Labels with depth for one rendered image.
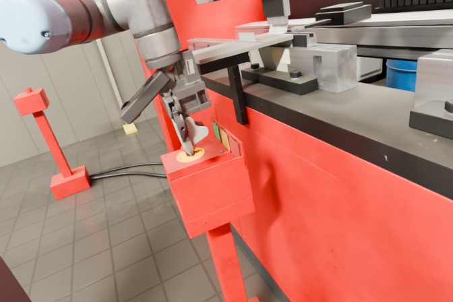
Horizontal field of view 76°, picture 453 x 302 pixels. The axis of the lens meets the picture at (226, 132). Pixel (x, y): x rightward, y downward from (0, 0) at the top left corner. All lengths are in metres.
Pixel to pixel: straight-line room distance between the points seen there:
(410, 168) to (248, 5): 1.48
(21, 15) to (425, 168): 0.54
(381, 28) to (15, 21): 0.82
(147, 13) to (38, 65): 3.08
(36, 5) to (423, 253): 0.62
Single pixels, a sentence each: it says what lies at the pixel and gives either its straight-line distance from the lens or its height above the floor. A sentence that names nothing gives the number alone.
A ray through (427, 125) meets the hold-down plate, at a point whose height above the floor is 0.89.
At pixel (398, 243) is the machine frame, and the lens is 0.58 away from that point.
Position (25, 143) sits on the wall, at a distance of 3.77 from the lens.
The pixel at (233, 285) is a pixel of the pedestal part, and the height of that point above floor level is 0.38.
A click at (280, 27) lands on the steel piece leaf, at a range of 0.89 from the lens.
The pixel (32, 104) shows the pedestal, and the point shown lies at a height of 0.74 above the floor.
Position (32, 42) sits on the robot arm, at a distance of 0.44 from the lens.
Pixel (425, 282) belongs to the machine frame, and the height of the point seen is 0.66.
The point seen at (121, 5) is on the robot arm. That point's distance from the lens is 0.53.
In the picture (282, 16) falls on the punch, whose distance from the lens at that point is 0.86.
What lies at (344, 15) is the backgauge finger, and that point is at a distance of 0.95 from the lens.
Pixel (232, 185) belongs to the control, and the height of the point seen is 0.75.
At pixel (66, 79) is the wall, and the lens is 3.56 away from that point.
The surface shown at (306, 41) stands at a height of 0.98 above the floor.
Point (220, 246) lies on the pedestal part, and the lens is 0.81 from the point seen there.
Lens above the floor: 1.11
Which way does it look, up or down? 24 degrees down
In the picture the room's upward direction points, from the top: 12 degrees counter-clockwise
